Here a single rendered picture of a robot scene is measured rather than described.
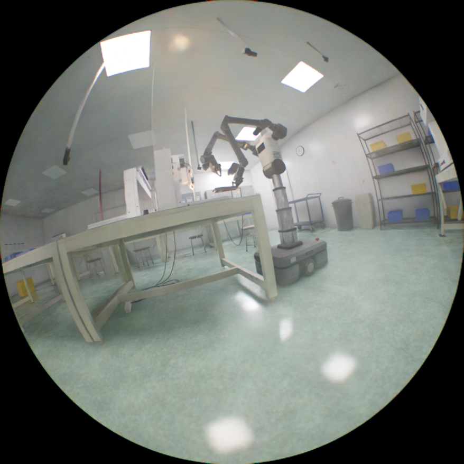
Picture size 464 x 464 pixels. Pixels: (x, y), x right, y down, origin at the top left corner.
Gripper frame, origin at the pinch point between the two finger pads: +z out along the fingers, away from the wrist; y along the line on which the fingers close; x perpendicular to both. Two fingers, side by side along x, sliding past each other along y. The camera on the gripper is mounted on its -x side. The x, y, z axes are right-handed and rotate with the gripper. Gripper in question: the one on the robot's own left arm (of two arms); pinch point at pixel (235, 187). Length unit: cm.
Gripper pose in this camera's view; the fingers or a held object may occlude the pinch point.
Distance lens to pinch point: 125.5
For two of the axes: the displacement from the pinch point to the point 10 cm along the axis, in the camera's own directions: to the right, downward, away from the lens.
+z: -2.9, 9.5, -1.1
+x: 9.0, 3.1, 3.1
